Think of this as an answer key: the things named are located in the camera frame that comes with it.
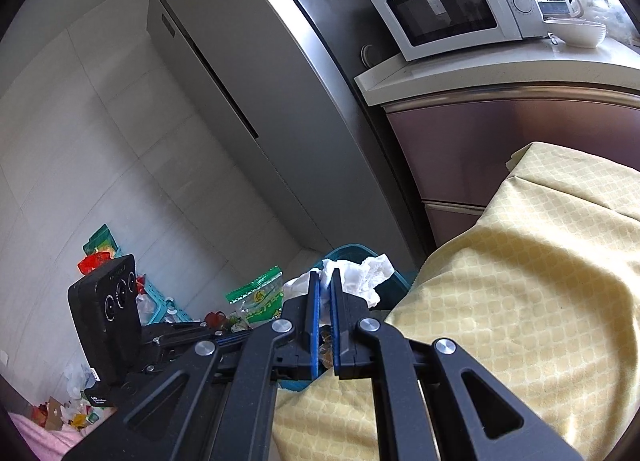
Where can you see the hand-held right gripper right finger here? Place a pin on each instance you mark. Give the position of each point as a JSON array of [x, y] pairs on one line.
[[337, 326]]

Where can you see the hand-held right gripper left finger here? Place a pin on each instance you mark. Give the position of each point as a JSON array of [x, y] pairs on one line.
[[313, 321]]

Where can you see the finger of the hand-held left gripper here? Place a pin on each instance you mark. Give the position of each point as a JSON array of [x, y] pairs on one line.
[[185, 333]]

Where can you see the white tissue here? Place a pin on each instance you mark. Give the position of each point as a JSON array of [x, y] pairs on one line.
[[365, 271]]

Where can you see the green clear snack packet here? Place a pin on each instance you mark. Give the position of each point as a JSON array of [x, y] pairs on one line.
[[255, 298]]

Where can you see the blue plastic bin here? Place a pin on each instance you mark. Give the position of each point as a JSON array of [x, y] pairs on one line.
[[350, 250]]

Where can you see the teal plastic basket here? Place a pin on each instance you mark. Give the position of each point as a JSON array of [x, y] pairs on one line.
[[160, 301]]

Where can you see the red snack packet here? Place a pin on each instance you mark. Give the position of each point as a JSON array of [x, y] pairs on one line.
[[95, 262]]

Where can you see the clear plastic bag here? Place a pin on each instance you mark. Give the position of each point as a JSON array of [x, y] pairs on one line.
[[75, 381]]

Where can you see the green and orange packet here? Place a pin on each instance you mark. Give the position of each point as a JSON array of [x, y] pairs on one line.
[[102, 241]]

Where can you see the pink cloth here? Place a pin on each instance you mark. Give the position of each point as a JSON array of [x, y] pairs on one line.
[[45, 441]]

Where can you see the yellow patterned tablecloth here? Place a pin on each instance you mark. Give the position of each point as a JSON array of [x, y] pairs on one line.
[[525, 266]]

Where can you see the brown kitchen counter cabinet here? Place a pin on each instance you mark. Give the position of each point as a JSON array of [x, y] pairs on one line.
[[475, 141]]

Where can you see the silver refrigerator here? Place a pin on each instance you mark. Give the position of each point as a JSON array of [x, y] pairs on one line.
[[280, 91]]

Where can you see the white plate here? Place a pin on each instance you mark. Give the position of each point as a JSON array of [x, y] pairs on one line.
[[372, 55]]

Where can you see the white microwave oven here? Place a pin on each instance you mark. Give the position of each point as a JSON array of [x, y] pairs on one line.
[[440, 6]]

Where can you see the white ceramic bowl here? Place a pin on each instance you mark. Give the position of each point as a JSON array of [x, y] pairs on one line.
[[575, 33]]

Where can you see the glass electric kettle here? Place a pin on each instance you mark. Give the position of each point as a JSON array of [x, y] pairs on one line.
[[562, 1]]

